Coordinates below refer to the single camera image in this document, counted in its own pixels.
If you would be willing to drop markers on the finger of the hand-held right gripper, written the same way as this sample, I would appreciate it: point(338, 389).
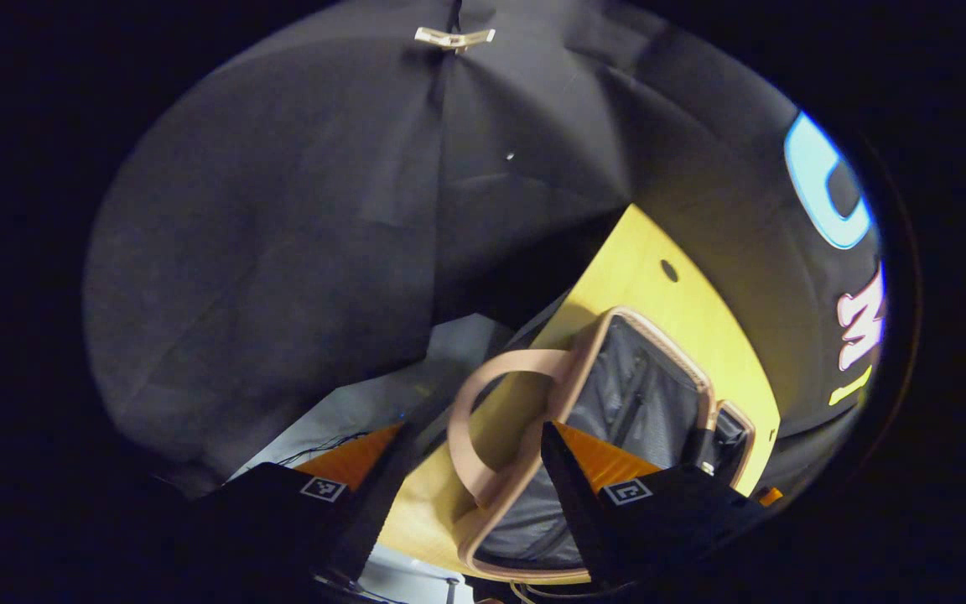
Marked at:
point(771, 496)

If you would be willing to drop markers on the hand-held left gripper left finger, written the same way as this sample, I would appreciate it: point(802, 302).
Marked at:
point(370, 503)

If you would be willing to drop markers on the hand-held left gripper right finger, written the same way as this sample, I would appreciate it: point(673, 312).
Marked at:
point(575, 503)

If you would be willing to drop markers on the black backdrop cloth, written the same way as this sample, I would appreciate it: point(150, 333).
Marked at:
point(282, 210)

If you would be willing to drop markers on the silver cloth clip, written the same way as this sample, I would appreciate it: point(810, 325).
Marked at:
point(454, 38)

